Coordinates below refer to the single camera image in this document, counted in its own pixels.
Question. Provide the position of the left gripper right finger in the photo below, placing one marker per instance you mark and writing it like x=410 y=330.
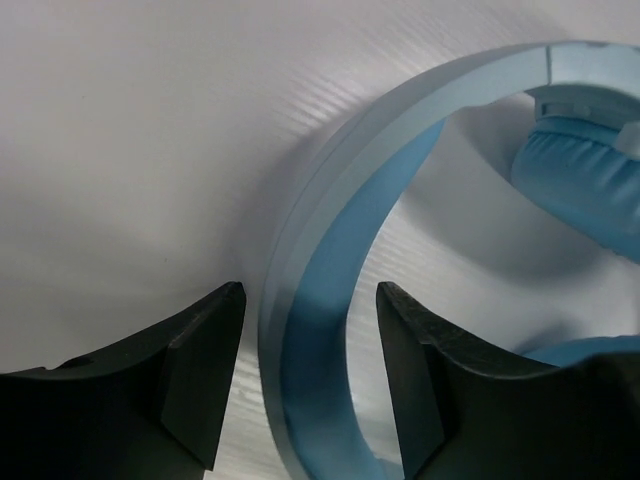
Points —
x=467 y=409

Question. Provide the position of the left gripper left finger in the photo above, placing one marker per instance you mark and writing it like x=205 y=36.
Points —
x=150 y=406

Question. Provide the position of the light blue headphones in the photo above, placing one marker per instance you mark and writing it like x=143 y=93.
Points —
x=337 y=208

